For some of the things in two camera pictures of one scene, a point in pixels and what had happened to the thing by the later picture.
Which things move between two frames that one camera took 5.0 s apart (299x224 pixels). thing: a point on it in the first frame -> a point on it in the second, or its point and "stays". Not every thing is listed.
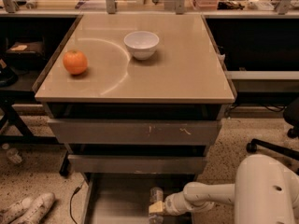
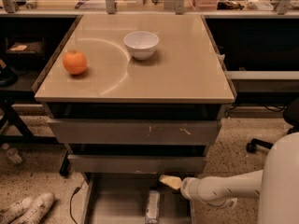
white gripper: [171, 203] -> [188, 186]
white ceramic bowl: [142, 44] stays
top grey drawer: [136, 131] stays
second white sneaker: [9, 214] stays
